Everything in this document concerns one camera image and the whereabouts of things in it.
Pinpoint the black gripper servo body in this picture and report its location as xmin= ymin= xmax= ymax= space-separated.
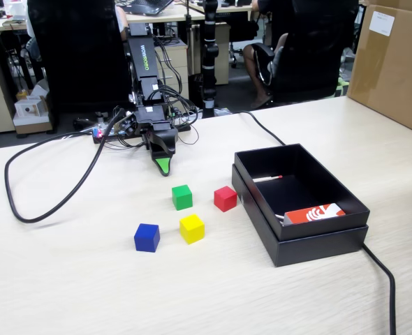
xmin=134 ymin=105 xmax=172 ymax=141

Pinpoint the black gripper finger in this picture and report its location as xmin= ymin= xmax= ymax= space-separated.
xmin=152 ymin=126 xmax=179 ymax=156
xmin=149 ymin=139 xmax=175 ymax=178

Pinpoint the green wooden cube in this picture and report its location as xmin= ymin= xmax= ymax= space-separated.
xmin=171 ymin=184 xmax=193 ymax=211

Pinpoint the red wooden cube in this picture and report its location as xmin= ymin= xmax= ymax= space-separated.
xmin=213 ymin=185 xmax=239 ymax=213

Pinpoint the open white cardboard box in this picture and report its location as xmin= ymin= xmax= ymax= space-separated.
xmin=12 ymin=94 xmax=52 ymax=136

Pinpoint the black cardboard box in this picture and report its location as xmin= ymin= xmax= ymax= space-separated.
xmin=233 ymin=142 xmax=371 ymax=242

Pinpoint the large brown cardboard box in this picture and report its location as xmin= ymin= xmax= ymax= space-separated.
xmin=345 ymin=0 xmax=412 ymax=139

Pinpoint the yellow wooden cube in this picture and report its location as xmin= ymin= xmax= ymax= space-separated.
xmin=178 ymin=213 xmax=206 ymax=246

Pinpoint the blue wooden cube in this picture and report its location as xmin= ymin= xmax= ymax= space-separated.
xmin=133 ymin=223 xmax=161 ymax=253

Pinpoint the black segmented stand pole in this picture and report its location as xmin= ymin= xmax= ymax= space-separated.
xmin=200 ymin=0 xmax=222 ymax=118

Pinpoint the thin black pole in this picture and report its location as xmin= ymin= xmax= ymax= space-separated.
xmin=185 ymin=0 xmax=194 ymax=76

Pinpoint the black mesh office chair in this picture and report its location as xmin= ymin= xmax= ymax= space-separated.
xmin=27 ymin=0 xmax=134 ymax=117

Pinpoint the red-tipped matchstick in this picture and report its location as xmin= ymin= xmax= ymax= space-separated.
xmin=252 ymin=174 xmax=284 ymax=184

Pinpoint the black laptop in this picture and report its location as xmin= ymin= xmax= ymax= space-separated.
xmin=116 ymin=0 xmax=176 ymax=17

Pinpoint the seated person with bare legs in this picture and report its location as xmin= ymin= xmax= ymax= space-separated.
xmin=242 ymin=0 xmax=290 ymax=110

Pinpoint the black swivel chair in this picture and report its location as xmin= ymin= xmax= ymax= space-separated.
xmin=228 ymin=10 xmax=260 ymax=70

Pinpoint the red white matchbox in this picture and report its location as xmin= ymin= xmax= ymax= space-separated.
xmin=283 ymin=202 xmax=347 ymax=228

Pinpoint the black office chair with armrest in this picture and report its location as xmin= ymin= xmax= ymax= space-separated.
xmin=250 ymin=0 xmax=360 ymax=106

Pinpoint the green black bag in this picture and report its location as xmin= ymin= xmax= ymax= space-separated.
xmin=333 ymin=77 xmax=351 ymax=99

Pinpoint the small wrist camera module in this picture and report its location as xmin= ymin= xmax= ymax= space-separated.
xmin=119 ymin=112 xmax=139 ymax=137

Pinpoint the thin black wire bundle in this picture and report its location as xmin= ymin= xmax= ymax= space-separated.
xmin=152 ymin=33 xmax=200 ymax=146

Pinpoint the thick black camera cable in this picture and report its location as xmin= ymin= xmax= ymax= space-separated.
xmin=3 ymin=110 xmax=126 ymax=224

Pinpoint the long thick black cable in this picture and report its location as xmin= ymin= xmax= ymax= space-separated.
xmin=234 ymin=110 xmax=397 ymax=335

